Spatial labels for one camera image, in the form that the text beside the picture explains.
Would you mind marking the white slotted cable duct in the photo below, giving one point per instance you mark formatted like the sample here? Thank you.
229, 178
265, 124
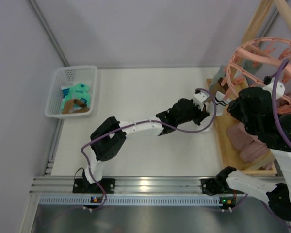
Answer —
138, 200

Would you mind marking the wooden tray frame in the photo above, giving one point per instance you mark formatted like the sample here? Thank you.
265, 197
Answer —
264, 166

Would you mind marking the wooden rod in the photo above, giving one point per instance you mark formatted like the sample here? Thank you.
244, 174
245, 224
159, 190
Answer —
284, 10

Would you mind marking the grey sock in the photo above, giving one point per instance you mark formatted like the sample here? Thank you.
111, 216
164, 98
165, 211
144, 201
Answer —
251, 66
220, 74

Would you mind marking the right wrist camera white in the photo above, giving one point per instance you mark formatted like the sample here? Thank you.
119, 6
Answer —
279, 91

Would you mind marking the green blue patterned sock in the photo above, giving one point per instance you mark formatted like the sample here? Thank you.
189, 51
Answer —
68, 94

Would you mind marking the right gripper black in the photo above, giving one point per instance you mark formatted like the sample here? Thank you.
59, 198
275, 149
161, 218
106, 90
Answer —
236, 108

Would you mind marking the pink round clip hanger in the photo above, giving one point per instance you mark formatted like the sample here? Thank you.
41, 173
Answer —
271, 51

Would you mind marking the brown sock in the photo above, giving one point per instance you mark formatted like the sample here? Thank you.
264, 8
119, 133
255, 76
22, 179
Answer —
216, 86
74, 106

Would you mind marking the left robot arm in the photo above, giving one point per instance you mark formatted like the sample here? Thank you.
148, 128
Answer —
107, 140

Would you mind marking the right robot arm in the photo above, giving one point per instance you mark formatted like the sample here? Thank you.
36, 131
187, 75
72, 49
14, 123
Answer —
275, 195

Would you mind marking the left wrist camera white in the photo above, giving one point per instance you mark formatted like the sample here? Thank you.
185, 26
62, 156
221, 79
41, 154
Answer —
200, 97

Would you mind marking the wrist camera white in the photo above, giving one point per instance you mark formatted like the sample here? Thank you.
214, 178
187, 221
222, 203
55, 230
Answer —
279, 91
200, 97

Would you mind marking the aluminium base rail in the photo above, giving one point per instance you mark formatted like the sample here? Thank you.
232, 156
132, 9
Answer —
122, 185

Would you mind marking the wooden upright post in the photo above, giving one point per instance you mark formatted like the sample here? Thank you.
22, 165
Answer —
259, 23

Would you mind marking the pink fabric pile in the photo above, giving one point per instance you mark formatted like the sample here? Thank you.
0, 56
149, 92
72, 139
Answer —
248, 147

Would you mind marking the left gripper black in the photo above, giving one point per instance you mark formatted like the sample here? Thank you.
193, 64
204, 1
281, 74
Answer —
201, 114

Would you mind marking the white plastic basket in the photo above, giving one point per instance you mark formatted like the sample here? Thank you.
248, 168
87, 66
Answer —
70, 76

